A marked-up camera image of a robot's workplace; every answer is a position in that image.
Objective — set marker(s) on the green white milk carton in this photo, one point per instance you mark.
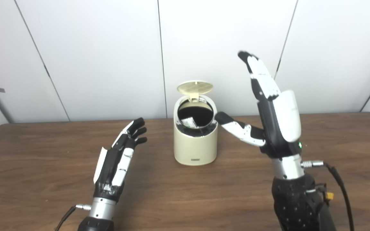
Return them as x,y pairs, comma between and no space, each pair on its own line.
189,122

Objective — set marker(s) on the cream-colored bin body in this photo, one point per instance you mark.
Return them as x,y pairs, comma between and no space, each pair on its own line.
195,149

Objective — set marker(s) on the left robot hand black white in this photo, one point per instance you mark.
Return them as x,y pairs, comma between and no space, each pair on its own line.
109,170

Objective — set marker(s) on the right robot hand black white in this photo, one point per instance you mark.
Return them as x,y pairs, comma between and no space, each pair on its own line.
286,118

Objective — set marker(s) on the cream round bin lid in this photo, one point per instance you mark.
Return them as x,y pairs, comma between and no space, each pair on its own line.
194,87

